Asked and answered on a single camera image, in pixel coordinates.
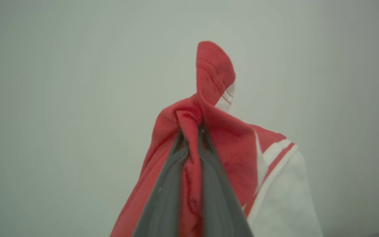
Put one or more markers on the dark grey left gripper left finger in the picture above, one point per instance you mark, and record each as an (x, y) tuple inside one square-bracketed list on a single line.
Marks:
[(163, 204)]

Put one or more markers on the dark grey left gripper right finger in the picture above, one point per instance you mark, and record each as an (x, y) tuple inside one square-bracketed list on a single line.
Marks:
[(220, 210)]

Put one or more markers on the red white Bulls jersey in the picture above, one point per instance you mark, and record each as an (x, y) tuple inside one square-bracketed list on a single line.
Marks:
[(232, 148)]

